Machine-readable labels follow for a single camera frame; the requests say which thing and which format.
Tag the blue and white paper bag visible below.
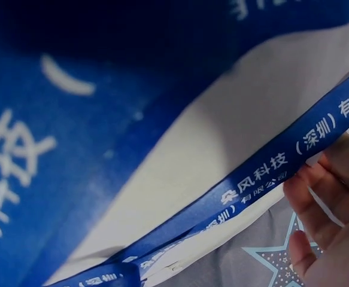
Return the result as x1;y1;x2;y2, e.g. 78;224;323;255
0;0;349;287

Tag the person's right hand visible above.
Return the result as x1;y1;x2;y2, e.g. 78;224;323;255
283;136;349;287

